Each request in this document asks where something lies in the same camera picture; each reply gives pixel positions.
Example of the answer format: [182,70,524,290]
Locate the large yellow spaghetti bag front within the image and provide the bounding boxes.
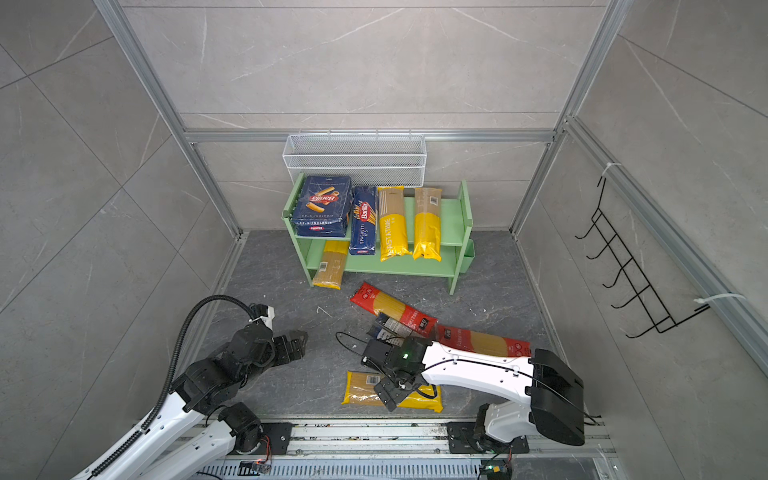
[342,371,443,413]

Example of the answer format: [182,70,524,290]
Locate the blue Barilla spaghetti box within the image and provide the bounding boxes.
[349,186,378,256]

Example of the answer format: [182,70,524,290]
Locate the yellow spaghetti bag with lettering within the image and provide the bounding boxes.
[378,186,411,261]

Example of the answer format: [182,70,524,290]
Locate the blue Barilla rigatoni box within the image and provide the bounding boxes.
[290,175,352,238]

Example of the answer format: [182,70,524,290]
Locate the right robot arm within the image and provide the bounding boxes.
[361,337,588,446]

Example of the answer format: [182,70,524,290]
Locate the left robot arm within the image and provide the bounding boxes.
[75,320,308,479]

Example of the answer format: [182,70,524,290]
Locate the green wooden two-tier shelf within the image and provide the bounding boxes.
[282,174,474,293]

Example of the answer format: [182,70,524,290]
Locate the clear white-label spaghetti bag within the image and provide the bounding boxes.
[367,317,415,346]

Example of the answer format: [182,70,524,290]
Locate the red spaghetti bag upper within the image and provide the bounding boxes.
[350,283,438,337]

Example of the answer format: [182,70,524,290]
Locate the red spaghetti bag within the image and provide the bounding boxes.
[350,283,438,337]
[432,325,532,357]

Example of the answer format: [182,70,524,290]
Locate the red spaghetti bag right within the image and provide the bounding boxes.
[432,325,532,357]

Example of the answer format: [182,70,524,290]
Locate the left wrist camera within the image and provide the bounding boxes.
[249,304,275,329]

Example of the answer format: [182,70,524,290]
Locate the black corrugated cable left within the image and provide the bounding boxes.
[86,294,256,480]

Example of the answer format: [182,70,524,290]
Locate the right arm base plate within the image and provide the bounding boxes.
[446,422,530,455]

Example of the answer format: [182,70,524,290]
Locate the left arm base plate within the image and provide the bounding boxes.
[232,422,294,457]

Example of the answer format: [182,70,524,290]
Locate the white wire mesh basket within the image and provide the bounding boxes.
[282,133,427,188]

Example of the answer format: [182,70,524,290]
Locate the black wire hook rack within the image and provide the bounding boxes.
[575,177,711,340]

